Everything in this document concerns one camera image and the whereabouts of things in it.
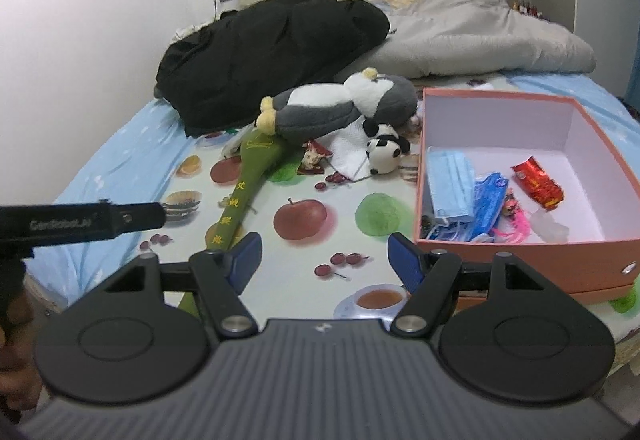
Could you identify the blue face mask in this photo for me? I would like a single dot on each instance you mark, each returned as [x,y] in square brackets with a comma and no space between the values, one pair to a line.
[450,185]
[442,232]

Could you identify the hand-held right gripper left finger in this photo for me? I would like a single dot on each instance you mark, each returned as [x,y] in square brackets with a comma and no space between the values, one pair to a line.
[245,265]

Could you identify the long green cloth pouch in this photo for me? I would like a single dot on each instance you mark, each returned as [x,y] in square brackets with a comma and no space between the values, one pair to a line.
[250,169]

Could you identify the small panda plush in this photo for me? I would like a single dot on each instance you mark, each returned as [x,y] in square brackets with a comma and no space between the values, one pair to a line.
[382,154]

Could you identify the small beige toy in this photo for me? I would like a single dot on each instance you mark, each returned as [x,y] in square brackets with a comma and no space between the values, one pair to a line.
[312,157]

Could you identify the fruit printed mat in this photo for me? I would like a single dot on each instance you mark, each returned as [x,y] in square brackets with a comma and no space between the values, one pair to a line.
[300,260]

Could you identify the white crumpled cloth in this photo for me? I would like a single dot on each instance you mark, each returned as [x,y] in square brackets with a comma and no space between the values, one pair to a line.
[192,30]

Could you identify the person's left hand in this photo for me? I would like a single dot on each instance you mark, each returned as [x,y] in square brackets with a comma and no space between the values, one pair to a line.
[20,370]

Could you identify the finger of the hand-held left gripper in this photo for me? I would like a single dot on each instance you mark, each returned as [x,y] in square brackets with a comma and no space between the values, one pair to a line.
[140,219]

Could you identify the pink cardboard box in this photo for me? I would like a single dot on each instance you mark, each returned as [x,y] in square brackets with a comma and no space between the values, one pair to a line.
[550,265]

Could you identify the grey duvet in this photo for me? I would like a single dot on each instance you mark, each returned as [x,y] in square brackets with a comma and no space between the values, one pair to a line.
[490,34]

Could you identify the blue white plastic packet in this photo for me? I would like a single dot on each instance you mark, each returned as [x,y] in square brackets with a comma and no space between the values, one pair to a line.
[490,205]

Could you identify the grey white penguin plush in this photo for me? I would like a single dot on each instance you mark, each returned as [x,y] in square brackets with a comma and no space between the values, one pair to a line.
[390,94]

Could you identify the translucent white rubbery object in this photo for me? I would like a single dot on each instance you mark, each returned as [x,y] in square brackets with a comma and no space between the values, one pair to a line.
[550,227]

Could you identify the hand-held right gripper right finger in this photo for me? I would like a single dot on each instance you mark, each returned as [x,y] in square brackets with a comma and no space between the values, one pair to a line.
[405,262]

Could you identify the light blue bed sheet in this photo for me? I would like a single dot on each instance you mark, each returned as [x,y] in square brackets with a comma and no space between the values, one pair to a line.
[115,154]

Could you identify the black jacket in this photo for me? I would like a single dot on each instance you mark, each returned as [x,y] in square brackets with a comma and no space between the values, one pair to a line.
[270,54]

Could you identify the red foil snack packet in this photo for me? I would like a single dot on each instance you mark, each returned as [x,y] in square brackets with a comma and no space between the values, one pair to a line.
[537,185]

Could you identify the white paper towel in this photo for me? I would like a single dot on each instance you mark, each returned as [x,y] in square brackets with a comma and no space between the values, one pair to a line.
[347,144]

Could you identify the row of small bottles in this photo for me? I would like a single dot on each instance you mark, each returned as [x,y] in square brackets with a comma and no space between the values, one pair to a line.
[529,10]

